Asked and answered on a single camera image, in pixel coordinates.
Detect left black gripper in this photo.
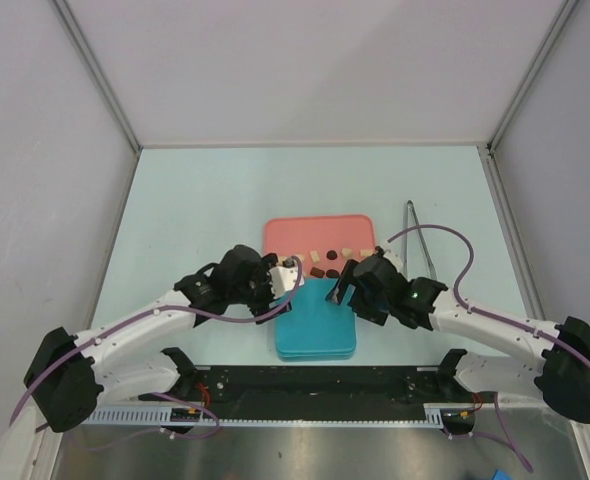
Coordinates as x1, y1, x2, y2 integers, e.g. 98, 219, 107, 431
228, 254, 291, 323

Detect teal box lid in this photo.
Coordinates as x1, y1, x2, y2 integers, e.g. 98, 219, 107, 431
274, 278, 357, 353

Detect pink tray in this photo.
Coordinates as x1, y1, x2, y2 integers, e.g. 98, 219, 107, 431
263, 214, 376, 278

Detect metal tongs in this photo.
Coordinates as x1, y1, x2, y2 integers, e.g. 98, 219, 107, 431
401, 200, 438, 280

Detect teal chocolate box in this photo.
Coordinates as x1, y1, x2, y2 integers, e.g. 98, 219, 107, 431
277, 350, 354, 362

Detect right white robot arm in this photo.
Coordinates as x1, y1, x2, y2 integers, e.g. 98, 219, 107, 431
326, 252, 590, 424

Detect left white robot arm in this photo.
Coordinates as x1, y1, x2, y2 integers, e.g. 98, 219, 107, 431
15, 245, 304, 433

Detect brown bar chocolate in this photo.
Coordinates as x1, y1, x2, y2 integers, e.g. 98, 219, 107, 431
310, 267, 325, 278

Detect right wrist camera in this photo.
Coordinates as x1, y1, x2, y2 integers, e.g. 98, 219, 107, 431
374, 240, 405, 273

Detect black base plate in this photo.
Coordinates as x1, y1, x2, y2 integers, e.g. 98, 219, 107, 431
168, 365, 493, 416

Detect white cable duct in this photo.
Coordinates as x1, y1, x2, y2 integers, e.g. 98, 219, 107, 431
89, 403, 446, 427

